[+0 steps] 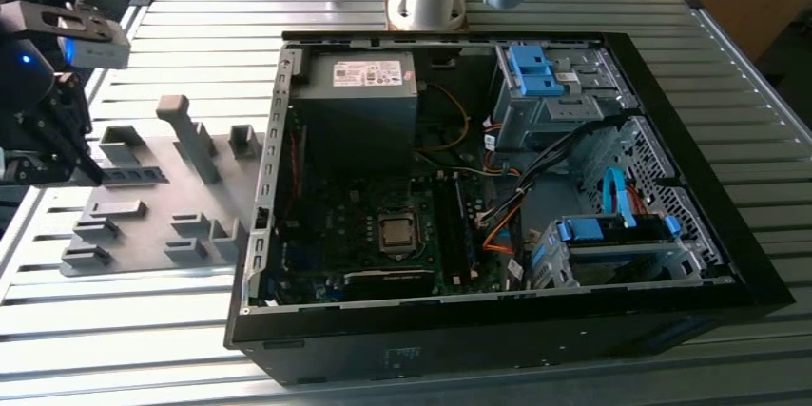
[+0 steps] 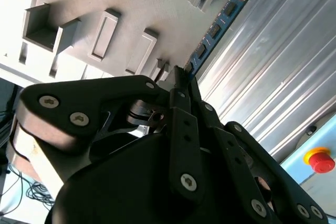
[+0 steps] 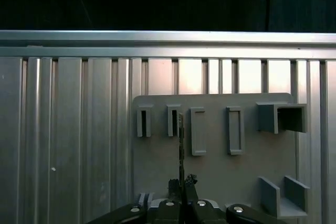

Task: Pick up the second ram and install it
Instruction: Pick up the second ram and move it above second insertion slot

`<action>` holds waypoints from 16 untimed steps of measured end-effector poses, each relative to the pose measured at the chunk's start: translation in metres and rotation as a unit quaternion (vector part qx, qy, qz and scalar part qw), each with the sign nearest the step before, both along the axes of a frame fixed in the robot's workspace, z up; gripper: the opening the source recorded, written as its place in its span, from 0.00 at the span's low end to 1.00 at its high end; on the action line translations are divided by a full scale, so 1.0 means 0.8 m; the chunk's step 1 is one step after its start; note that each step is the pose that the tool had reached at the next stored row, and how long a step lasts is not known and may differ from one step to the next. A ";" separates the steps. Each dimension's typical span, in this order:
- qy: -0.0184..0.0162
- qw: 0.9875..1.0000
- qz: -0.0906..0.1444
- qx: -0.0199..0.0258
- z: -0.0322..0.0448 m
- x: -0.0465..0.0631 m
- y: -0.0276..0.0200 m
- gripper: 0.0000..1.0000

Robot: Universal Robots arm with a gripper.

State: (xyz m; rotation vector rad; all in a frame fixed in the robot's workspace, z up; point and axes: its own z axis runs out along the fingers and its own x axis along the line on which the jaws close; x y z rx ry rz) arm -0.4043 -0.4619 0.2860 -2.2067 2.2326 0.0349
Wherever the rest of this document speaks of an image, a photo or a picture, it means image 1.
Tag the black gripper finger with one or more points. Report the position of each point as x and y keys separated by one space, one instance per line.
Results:
x=70 y=140

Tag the blue RAM stick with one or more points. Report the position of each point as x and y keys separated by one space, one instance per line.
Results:
x=136 y=177

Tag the grey parts rack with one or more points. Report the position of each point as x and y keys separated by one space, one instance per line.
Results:
x=159 y=206

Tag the grey power supply unit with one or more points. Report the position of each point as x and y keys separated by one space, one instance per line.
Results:
x=355 y=130

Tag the green motherboard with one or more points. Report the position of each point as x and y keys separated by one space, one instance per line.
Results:
x=355 y=197

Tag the silver CPU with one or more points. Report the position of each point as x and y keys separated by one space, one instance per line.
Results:
x=396 y=232

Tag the CPU socket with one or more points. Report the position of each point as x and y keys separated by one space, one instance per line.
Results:
x=399 y=254

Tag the black graphics card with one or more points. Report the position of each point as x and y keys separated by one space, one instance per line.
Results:
x=390 y=282

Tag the black PC case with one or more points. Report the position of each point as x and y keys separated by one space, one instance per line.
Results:
x=444 y=344

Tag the blue plastic drive latch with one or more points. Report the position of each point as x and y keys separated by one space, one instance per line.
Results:
x=532 y=78

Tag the grey metal drive cage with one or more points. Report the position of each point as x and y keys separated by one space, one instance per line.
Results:
x=558 y=113

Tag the hard disk in blue carrier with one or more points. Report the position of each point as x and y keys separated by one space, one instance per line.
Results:
x=587 y=227

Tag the grey metal disk bay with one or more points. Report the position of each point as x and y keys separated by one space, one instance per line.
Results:
x=628 y=249

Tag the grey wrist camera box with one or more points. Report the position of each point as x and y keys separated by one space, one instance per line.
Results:
x=95 y=52

